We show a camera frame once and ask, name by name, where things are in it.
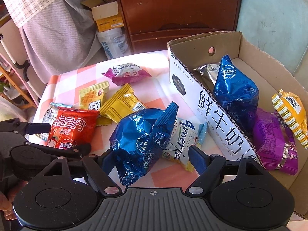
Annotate small open cardboard box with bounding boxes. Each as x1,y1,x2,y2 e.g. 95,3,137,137
80,0,124,33

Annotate blue foil chip bag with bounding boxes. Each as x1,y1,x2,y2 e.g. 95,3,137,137
109,102,179,187
213,55,260,135

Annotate white blue snack packet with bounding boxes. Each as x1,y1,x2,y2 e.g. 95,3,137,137
162,118,207,172

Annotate white plastic bag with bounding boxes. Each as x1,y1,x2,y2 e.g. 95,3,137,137
97,26,131,60

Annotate purple snack bag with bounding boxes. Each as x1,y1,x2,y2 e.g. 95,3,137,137
253,108,299,176

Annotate brown wooden cabinet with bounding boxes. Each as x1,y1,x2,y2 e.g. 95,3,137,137
106,0,249,53

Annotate person's left hand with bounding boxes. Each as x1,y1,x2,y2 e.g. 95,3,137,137
0,189,18,220

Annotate magenta white snack packet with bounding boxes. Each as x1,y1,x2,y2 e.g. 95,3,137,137
101,61,152,86

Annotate silver foil snack bag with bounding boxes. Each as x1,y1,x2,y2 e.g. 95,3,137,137
192,63,222,92

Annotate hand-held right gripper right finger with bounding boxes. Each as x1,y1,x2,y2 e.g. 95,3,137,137
185,145,263,196

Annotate red noodle snack packet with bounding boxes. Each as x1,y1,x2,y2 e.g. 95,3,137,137
46,108,100,150

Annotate white printed cardboard box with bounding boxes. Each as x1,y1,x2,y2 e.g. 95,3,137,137
167,31,308,219

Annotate yellow waffle packet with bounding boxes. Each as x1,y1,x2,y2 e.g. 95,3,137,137
79,80,110,111

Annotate yellow snack packet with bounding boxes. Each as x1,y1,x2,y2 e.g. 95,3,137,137
99,84,147,124
96,117,113,126

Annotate yellow white chip bag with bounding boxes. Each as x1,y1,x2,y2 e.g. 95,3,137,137
272,89,308,150

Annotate light blue sofa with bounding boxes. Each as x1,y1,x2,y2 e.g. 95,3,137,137
237,0,308,77

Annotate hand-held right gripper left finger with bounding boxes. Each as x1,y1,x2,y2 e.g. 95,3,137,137
43,153,122,196

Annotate bamboo shelf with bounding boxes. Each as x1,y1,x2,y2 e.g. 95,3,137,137
0,65,32,109

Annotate white cartoon snack packet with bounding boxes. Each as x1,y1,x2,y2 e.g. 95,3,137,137
36,102,73,141

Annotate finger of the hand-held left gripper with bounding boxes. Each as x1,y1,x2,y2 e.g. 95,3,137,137
23,122,51,135
31,143,92,162

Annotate grey checked curtain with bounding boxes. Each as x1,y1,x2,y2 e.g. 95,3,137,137
1,0,109,85

